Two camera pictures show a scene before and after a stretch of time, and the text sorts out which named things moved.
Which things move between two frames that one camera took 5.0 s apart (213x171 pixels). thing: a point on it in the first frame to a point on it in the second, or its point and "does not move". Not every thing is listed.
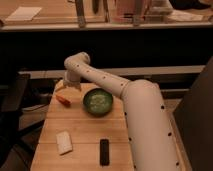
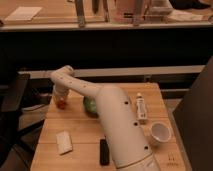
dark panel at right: (194, 119) does not move
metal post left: (80, 13) does not move
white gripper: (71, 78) to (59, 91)
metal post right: (138, 12) does not move
